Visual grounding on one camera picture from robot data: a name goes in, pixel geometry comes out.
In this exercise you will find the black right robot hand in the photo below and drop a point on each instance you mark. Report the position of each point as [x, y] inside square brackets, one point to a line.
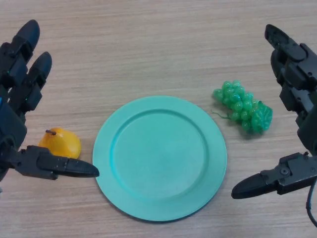
[294, 74]

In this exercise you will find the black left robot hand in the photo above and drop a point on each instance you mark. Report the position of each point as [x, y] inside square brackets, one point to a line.
[15, 81]

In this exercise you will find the yellow pear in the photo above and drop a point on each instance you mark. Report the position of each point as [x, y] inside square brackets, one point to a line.
[65, 142]

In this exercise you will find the green round plate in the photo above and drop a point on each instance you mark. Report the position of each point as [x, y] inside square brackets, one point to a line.
[158, 158]

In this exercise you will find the green grape bunch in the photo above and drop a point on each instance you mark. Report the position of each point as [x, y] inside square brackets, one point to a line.
[244, 109]

